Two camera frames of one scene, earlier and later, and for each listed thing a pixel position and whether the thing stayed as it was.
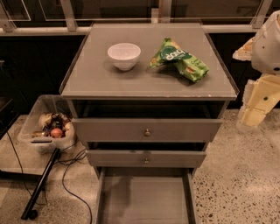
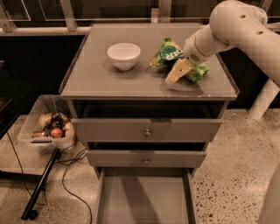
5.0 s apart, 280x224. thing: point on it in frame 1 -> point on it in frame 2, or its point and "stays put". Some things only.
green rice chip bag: [189, 65] stays put
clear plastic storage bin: [47, 123] stays put
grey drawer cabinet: [148, 98] stays put
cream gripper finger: [260, 97] -> [197, 48]
